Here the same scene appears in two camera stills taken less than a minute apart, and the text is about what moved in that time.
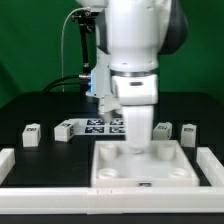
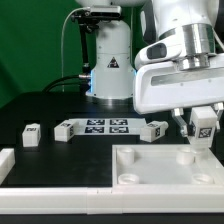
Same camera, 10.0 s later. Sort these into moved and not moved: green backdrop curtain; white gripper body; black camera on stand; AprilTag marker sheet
Moved: white gripper body
Not moved: AprilTag marker sheet; black camera on stand; green backdrop curtain
